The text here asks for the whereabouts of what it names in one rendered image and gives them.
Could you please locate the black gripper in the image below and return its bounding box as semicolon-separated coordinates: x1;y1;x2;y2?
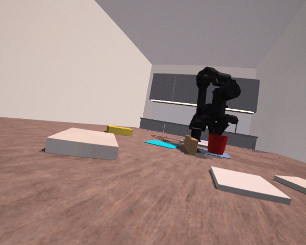
199;101;238;135

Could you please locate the white flat square pad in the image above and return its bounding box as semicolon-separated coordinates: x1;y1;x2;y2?
210;167;291;204

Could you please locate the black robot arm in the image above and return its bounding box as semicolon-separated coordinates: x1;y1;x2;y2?
189;67;241;142

